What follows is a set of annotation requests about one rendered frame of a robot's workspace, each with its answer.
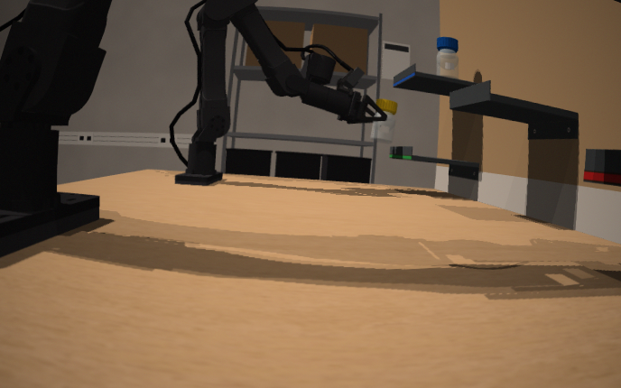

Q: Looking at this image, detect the white bottle with yellow cap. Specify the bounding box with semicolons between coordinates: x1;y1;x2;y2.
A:
370;99;397;143

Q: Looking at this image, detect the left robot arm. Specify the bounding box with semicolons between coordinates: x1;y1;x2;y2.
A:
175;0;336;182

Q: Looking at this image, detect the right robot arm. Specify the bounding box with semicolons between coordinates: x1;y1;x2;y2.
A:
0;0;112;238

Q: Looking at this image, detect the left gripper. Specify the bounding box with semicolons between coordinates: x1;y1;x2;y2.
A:
322;70;387;124

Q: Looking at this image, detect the clear glass bottle with blue cap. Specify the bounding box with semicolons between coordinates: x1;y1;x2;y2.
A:
437;37;459;79

